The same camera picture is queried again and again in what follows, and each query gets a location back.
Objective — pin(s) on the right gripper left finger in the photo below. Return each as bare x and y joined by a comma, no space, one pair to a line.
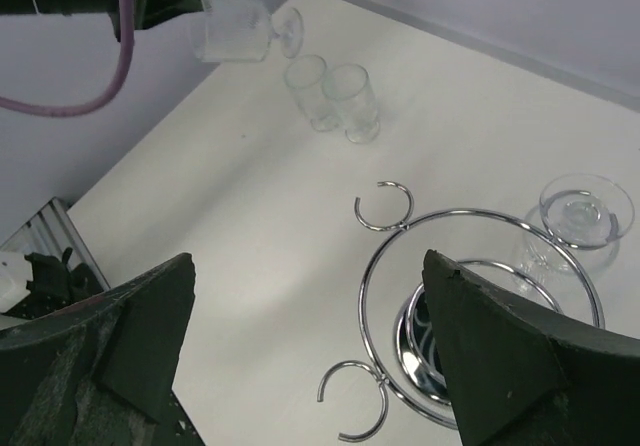
100,370

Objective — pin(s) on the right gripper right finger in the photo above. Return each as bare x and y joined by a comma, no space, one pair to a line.
521,374

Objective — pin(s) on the clear wine glass three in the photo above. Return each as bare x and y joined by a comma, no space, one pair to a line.
243,31

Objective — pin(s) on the clear wine glass two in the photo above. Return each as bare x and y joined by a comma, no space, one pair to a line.
586,214

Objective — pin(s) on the clear wine glass one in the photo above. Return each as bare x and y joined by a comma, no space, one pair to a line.
303,78

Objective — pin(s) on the clear wine glass four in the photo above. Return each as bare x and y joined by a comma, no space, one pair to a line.
348,89

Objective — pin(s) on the chrome wine glass rack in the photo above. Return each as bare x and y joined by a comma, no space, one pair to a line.
403,361

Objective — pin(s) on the aluminium frame post left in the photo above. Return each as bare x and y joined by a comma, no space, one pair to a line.
50,232

